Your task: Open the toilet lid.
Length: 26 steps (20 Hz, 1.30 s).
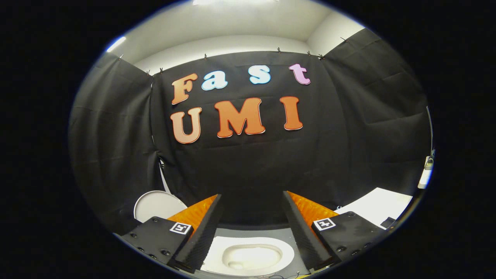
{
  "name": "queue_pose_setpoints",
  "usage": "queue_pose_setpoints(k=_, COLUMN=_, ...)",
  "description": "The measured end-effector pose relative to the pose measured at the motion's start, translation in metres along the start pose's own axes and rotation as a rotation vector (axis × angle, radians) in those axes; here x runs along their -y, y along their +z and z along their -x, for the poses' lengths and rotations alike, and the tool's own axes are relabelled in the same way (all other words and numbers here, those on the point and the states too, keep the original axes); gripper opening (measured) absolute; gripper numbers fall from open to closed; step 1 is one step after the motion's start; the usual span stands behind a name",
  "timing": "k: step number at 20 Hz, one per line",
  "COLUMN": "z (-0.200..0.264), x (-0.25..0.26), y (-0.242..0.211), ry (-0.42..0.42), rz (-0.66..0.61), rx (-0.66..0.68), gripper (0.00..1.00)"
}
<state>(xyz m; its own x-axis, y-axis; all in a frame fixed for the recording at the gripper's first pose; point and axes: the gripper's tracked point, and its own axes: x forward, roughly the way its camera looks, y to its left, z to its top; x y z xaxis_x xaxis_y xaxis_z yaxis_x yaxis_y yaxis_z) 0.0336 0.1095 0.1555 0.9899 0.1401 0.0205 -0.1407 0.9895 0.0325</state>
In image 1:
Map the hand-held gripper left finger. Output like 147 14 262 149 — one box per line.
121 194 224 274

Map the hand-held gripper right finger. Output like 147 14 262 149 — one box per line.
282 191 385 272

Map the white toilet lid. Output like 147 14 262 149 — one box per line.
133 190 189 224

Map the white toilet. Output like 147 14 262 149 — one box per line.
201 236 295 277

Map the white drawer cabinet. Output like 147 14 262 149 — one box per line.
334 188 413 230

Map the black backdrop cloth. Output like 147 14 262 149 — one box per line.
69 28 432 237

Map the white side shelf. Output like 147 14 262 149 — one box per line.
417 155 434 189

